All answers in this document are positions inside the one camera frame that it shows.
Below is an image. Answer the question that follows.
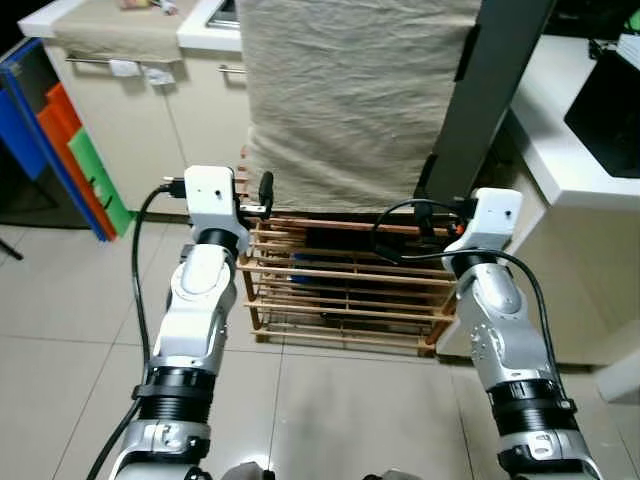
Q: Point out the grey robot leg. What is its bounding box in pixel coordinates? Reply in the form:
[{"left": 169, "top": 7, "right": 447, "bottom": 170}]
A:
[
  {"left": 362, "top": 468, "right": 422, "bottom": 480},
  {"left": 221, "top": 461, "right": 275, "bottom": 480}
]

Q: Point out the grey robot right leg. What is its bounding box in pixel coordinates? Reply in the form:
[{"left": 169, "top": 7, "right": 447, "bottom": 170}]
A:
[{"left": 362, "top": 468, "right": 422, "bottom": 480}]

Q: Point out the printed white cloth tag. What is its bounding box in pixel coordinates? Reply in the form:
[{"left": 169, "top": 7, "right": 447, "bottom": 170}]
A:
[{"left": 143, "top": 64, "right": 177, "bottom": 87}]

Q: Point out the orange flat board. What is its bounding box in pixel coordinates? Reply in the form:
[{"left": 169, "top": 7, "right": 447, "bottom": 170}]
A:
[{"left": 38, "top": 82, "right": 117, "bottom": 237}]

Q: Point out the wooden slatted rack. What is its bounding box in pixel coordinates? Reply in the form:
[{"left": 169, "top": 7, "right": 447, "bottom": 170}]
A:
[{"left": 235, "top": 150, "right": 463, "bottom": 358}]

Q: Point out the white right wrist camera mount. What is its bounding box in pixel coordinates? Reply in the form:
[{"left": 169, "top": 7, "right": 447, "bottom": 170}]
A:
[{"left": 445, "top": 188, "right": 524, "bottom": 257}]

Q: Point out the white shelf unit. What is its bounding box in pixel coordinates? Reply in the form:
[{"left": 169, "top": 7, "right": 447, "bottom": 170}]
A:
[{"left": 503, "top": 35, "right": 640, "bottom": 367}]

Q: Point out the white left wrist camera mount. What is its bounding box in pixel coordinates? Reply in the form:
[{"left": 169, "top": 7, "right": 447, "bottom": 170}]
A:
[{"left": 185, "top": 165, "right": 239, "bottom": 237}]

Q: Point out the long steel cabinet handle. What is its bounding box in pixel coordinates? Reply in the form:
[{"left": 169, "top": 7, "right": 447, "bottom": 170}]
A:
[{"left": 66, "top": 54, "right": 187, "bottom": 70}]

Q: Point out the white flat stack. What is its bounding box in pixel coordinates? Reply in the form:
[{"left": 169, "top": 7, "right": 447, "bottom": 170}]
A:
[{"left": 616, "top": 35, "right": 640, "bottom": 70}]

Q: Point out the black tripod leg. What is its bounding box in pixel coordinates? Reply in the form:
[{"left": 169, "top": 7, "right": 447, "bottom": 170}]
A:
[{"left": 0, "top": 234, "right": 27, "bottom": 264}]

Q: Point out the grey robot left leg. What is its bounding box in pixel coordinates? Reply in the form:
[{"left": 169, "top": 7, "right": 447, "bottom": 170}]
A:
[{"left": 221, "top": 461, "right": 275, "bottom": 480}]

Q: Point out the small white cloth tag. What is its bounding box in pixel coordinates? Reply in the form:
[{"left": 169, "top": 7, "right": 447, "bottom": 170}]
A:
[{"left": 108, "top": 59, "right": 142, "bottom": 80}]

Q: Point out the white kitchen cabinet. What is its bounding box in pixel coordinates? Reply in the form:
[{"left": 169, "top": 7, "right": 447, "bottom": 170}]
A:
[{"left": 18, "top": 0, "right": 251, "bottom": 223}]

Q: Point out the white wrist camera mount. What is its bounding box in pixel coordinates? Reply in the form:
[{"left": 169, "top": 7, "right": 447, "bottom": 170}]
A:
[
  {"left": 445, "top": 188, "right": 524, "bottom": 257},
  {"left": 185, "top": 165, "right": 239, "bottom": 237}
]

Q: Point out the black box device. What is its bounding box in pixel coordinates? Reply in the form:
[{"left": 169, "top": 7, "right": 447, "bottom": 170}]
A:
[{"left": 564, "top": 48, "right": 640, "bottom": 180}]

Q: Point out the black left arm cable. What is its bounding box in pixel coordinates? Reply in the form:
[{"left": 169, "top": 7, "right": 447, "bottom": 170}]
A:
[{"left": 88, "top": 177, "right": 191, "bottom": 480}]

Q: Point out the white furniture corner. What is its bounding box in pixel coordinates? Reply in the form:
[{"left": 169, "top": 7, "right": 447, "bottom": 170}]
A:
[{"left": 596, "top": 348, "right": 640, "bottom": 403}]

